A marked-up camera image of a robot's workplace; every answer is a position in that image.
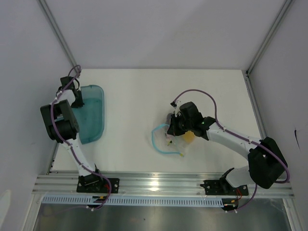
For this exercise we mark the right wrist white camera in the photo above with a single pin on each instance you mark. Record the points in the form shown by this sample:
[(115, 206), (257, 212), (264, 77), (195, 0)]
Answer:
[(176, 105)]

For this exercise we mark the left aluminium frame post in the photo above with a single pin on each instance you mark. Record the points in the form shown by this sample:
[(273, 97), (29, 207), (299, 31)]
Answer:
[(57, 32)]

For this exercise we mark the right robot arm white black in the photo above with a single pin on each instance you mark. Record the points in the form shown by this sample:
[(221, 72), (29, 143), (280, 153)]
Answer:
[(265, 160)]

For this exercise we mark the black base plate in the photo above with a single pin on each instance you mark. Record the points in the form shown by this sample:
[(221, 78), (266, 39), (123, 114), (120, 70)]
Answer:
[(113, 185), (222, 187)]

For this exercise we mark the purple toy eggplant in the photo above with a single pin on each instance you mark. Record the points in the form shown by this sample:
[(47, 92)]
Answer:
[(168, 139)]

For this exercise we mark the white slotted cable duct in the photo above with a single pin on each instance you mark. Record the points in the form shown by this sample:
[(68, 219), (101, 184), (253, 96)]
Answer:
[(133, 200)]

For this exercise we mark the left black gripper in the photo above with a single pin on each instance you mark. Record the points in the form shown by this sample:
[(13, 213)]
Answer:
[(80, 103)]

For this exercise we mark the yellow toy lemon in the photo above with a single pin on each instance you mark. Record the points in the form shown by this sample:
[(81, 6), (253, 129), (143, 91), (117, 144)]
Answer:
[(188, 137)]

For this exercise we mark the aluminium mounting rail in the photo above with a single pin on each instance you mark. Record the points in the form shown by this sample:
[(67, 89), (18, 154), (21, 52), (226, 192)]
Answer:
[(131, 184)]

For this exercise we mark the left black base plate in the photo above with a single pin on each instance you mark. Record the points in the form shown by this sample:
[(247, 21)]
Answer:
[(113, 185)]

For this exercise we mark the clear zip top bag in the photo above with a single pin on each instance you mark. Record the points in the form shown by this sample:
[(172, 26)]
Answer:
[(158, 139)]

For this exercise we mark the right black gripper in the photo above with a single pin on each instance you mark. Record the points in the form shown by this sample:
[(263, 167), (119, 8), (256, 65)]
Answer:
[(173, 129)]

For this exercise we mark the teal plastic bin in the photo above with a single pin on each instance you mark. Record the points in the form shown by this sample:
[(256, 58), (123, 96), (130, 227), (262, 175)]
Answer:
[(91, 116)]

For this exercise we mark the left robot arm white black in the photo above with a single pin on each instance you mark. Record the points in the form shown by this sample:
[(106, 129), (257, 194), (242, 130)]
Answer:
[(73, 119)]

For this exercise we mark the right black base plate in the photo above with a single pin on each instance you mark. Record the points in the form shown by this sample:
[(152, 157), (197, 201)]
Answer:
[(222, 187)]

